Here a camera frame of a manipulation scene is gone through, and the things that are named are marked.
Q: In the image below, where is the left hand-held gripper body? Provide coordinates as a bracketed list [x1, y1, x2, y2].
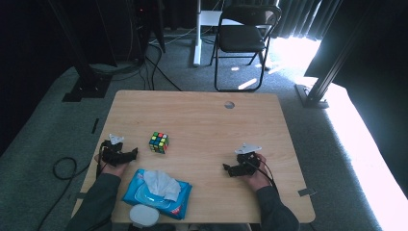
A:
[100, 133, 132, 167]

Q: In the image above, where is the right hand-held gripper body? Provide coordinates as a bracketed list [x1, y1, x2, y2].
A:
[234, 142, 262, 177]

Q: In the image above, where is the multicoloured puzzle cube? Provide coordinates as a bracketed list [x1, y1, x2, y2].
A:
[148, 131, 170, 155]

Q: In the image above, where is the white wet wipe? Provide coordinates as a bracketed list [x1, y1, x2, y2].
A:
[142, 169, 183, 203]

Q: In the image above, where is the blue wet wipe pack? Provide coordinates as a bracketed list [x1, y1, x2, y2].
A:
[121, 168, 193, 221]

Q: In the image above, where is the person's left hand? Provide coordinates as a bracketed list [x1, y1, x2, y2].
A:
[93, 153, 130, 178]

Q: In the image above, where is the person's right hand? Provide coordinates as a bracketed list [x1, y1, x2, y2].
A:
[241, 153, 274, 193]

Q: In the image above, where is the black tape strip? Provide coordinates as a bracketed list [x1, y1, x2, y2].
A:
[90, 117, 101, 135]

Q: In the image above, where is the white round lid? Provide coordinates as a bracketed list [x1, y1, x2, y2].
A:
[128, 203, 161, 229]

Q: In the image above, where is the black metal stand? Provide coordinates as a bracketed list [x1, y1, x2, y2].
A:
[293, 0, 373, 110]
[47, 0, 114, 103]

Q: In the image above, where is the black folding chair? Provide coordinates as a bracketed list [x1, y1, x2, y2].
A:
[209, 4, 284, 93]

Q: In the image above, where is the dark equipment rack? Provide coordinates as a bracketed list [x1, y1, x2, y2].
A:
[126, 0, 166, 64]

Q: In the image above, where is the white desk leg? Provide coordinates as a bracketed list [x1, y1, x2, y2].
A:
[191, 0, 225, 68]

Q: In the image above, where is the grey pleated curtain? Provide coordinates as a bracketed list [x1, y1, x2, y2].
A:
[272, 0, 344, 41]

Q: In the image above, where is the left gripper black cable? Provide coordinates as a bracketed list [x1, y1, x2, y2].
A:
[95, 140, 110, 179]

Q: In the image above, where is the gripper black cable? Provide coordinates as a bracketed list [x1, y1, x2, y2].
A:
[95, 140, 110, 179]
[256, 157, 279, 194]

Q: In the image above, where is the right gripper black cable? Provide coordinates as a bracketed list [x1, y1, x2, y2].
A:
[256, 157, 279, 194]

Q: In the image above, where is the black looped floor cable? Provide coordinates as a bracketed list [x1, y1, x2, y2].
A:
[36, 156, 93, 231]

